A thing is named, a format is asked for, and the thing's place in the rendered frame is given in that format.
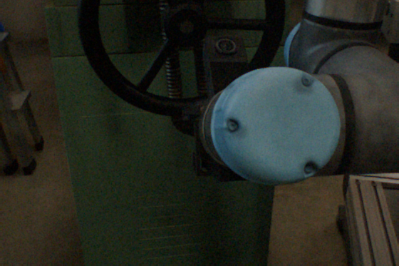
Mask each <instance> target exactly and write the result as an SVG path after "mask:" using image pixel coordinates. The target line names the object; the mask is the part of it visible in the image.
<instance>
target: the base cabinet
mask: <svg viewBox="0 0 399 266"><path fill-rule="evenodd" d="M157 52H158V51H153V52H138V53H111V54H108V56H109V58H110V60H111V61H112V62H113V64H114V66H115V67H116V68H117V69H118V71H119V72H120V73H121V74H122V75H123V76H124V77H125V78H126V79H128V80H129V81H131V82H132V83H134V85H137V83H138V81H139V80H140V79H141V78H142V77H143V75H144V74H145V72H146V70H147V69H148V68H149V66H150V64H151V63H152V61H153V60H154V58H155V57H156V55H157ZM178 52H179V53H180V55H179V57H180V73H181V74H180V76H181V80H182V81H181V84H182V85H181V87H182V95H183V97H182V98H193V97H197V96H198V92H197V90H198V89H197V84H196V82H197V80H196V73H195V71H196V70H195V67H196V66H195V61H194V59H195V58H194V54H193V52H194V51H193V50H181V51H178ZM51 60H52V65H53V73H54V78H55V82H56V90H57V99H58V107H59V111H60V117H61V125H62V129H63V137H64V142H65V147H66V154H67V159H68V167H69V171H70V176H71V184H72V189H73V197H74V201H75V206H76V214H77V218H78V226H79V230H80V236H81V243H82V248H83V256H84V260H85V266H267V262H268V254H269V238H270V230H271V213H272V206H273V198H274V185H264V184H259V183H255V182H252V181H250V180H245V181H244V180H238V181H228V182H219V181H218V179H216V178H215V177H214V176H212V175H204V176H196V175H195V174H194V173H193V172H192V153H194V152H195V137H193V136H190V135H186V134H184V133H182V132H180V131H179V129H176V127H175V126H174V125H173V124H172V121H171V116H162V115H158V114H155V113H151V112H148V111H144V110H142V109H140V108H137V107H135V106H134V105H132V104H130V103H127V102H125V101H124V100H122V99H121V98H119V97H118V96H116V95H115V94H114V93H113V92H112V91H111V90H110V89H109V88H108V87H107V86H106V85H105V84H104V83H103V82H102V81H101V80H100V79H99V78H98V77H97V75H96V74H95V72H94V70H93V68H92V66H91V65H90V63H89V62H88V59H87V58H86V55H82V56H52V59H51ZM165 65H166V64H165V63H164V64H163V65H162V67H161V69H160V70H159V71H158V73H157V76H156V77H155V79H154V80H153V82H152V83H151V84H150V86H149V88H148V89H147V92H149V93H153V94H155V95H157V96H162V97H167V98H168V96H169V95H168V90H167V89H168V87H167V79H166V78H167V76H166V73H167V72H166V70H165V69H166V68H165Z"/></svg>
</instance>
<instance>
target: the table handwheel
mask: <svg viewBox="0 0 399 266"><path fill-rule="evenodd" d="M166 2H167V6H166V7H165V8H164V10H163V13H162V25H163V28H164V31H165V35H166V37H167V38H166V39H165V41H164V43H163V44H162V46H161V47H160V50H159V51H158V52H157V55H156V57H155V58H154V60H153V61H152V63H151V64H150V66H149V68H148V69H147V70H146V72H145V74H144V75H143V76H142V78H141V79H140V80H139V81H138V83H137V85H134V83H132V82H131V81H129V80H128V79H126V78H125V77H124V76H123V75H122V74H121V73H120V72H119V71H118V69H117V68H116V67H115V66H114V64H113V62H112V61H111V60H110V58H109V56H108V55H107V53H106V51H105V48H104V46H103V42H102V41H101V37H100V32H99V27H98V24H99V7H100V0H78V30H79V38H80V41H81V45H82V47H83V50H84V53H85V56H86V58H87V59H88V62H89V63H90V65H91V66H92V68H93V70H94V72H95V74H96V75H97V77H98V78H99V79H100V80H101V81H102V82H103V83H104V84H105V85H106V86H107V87H108V88H109V89H110V90H111V91H112V92H113V93H114V94H115V95H116V96H118V97H119V98H121V99H122V100H124V101H125V102H127V103H130V104H132V105H134V106H135V107H137V108H140V109H142V110H144V111H148V112H151V113H155V114H158V115H162V116H177V117H181V116H182V108H184V107H185V106H191V105H192V103H193V102H197V101H208V98H207V94H204V95H203V96H197V97H193V98H167V97H162V96H157V95H155V94H153V93H149V92H147V89H148V88H149V86H150V84H151V83H152V82H153V80H154V79H155V77H156V76H157V73H158V71H159V70H160V69H161V67H162V65H163V64H164V62H165V61H166V60H167V58H169V56H170V54H171V53H172V52H173V51H174V49H175V47H176V46H181V47H190V46H194V45H196V44H198V43H199V42H200V41H201V40H202V39H203V38H204V36H205V34H206V33H207V29H236V30H250V31H264V33H263V36H262V39H261V42H260V44H259V47H258V49H257V50H256V53H255V54H254V56H253V58H252V59H251V61H250V62H249V70H250V72H251V71H254V70H257V69H260V68H268V67H270V65H271V63H272V61H273V59H274V57H275V55H276V52H277V50H278V47H279V44H280V42H281V38H282V35H283V32H284V24H285V17H286V3H285V0H265V4H266V19H236V18H225V17H206V16H205V14H204V12H203V10H202V8H201V7H200V5H199V4H198V3H197V2H196V1H194V0H166Z"/></svg>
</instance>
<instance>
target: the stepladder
mask: <svg viewBox="0 0 399 266"><path fill-rule="evenodd" d="M3 31H5V29H4V27H3V26H2V23H1V21H0V54H1V56H2V58H3V60H4V64H5V66H6V69H7V71H8V73H9V76H10V79H11V83H12V86H13V88H14V91H10V93H9V90H8V88H7V86H6V82H5V80H4V76H3V73H2V71H1V68H0V114H1V113H2V115H3V117H4V120H5V122H6V125H7V127H8V129H9V132H10V134H11V139H12V141H13V144H14V146H15V148H16V151H17V153H18V155H19V158H20V161H21V163H22V166H23V170H24V173H25V175H29V174H32V172H33V170H34V168H35V167H36V165H37V164H36V160H35V158H33V156H32V154H31V151H30V149H29V145H28V144H27V141H26V137H25V134H24V131H23V128H22V127H21V124H20V122H19V119H18V116H17V114H16V111H15V109H19V111H20V115H21V114H22V112H24V115H25V120H26V123H27V125H28V128H29V130H30V132H31V135H32V138H33V141H34V143H35V147H36V150H43V144H44V140H43V137H42V135H41V133H40V131H39V129H38V126H37V124H36V120H35V118H34V116H33V113H32V110H31V107H30V105H29V102H28V101H29V99H30V97H31V91H30V90H26V91H25V90H24V87H23V85H22V83H21V79H20V77H19V74H18V71H17V70H16V67H15V65H14V60H13V57H12V55H11V52H10V50H9V47H8V44H7V42H8V41H9V40H10V39H11V36H10V33H9V32H8V33H3ZM0 151H1V155H2V158H3V160H4V162H5V165H6V166H5V167H4V172H5V174H6V176H8V175H13V174H14V172H15V171H16V169H17V168H18V167H19V163H18V161H17V159H13V157H12V154H11V149H10V146H9V143H8V141H7V138H6V135H5V132H4V129H3V126H2V124H1V121H0Z"/></svg>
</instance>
